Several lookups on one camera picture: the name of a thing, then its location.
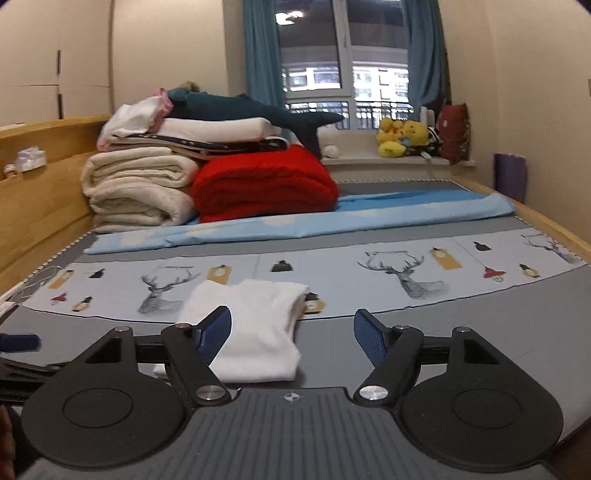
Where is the deer print sheet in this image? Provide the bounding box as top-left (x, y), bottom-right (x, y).
top-left (21, 231), bottom-right (587, 324)

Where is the cream folded blanket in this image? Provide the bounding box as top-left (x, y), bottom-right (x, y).
top-left (81, 152), bottom-right (204, 233)

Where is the dark dotted folded cloth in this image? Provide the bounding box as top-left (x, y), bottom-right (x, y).
top-left (108, 134), bottom-right (291, 160)

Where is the white long-sleeve shirt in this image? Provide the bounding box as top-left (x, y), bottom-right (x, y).
top-left (154, 278), bottom-right (311, 384)

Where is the wooden bed side rail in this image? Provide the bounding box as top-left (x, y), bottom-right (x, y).
top-left (450, 175), bottom-right (591, 278)

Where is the white folded sheet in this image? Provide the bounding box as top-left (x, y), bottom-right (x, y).
top-left (159, 117), bottom-right (282, 141)

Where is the tissue pack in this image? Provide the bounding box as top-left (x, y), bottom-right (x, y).
top-left (14, 147), bottom-right (48, 171)

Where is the light blue sheet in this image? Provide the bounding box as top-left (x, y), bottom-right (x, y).
top-left (85, 191), bottom-right (517, 256)

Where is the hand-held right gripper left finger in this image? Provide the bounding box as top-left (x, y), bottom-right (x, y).
top-left (78, 305), bottom-right (234, 408)

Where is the yellow plush toy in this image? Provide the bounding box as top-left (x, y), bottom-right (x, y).
top-left (376, 117), bottom-right (408, 158)
top-left (402, 121), bottom-right (429, 148)

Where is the teal shark plush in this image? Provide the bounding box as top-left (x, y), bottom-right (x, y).
top-left (166, 89), bottom-right (346, 160)

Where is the blue curtain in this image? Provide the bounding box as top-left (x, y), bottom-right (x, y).
top-left (242, 0), bottom-right (287, 109)
top-left (404, 0), bottom-right (451, 121)

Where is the wooden headboard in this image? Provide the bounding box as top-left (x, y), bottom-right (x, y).
top-left (0, 114), bottom-right (112, 296)

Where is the cream wardrobe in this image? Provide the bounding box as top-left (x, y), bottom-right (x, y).
top-left (0, 0), bottom-right (114, 127)

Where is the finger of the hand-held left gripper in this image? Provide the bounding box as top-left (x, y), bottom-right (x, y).
top-left (0, 361), bottom-right (68, 401)
top-left (0, 335), bottom-right (42, 354)

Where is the white and pink cloth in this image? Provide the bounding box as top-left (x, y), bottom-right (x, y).
top-left (97, 88), bottom-right (174, 152)

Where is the window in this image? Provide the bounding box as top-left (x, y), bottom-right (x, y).
top-left (274, 0), bottom-right (416, 132)

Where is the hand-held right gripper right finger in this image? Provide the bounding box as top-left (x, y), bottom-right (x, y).
top-left (353, 309), bottom-right (511, 408)

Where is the dark red cushion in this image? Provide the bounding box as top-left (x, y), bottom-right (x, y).
top-left (436, 103), bottom-right (472, 165)

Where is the grey mattress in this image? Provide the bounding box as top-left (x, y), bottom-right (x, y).
top-left (0, 178), bottom-right (591, 444)

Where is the red folded blanket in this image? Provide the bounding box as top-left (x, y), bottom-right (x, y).
top-left (191, 144), bottom-right (340, 224)

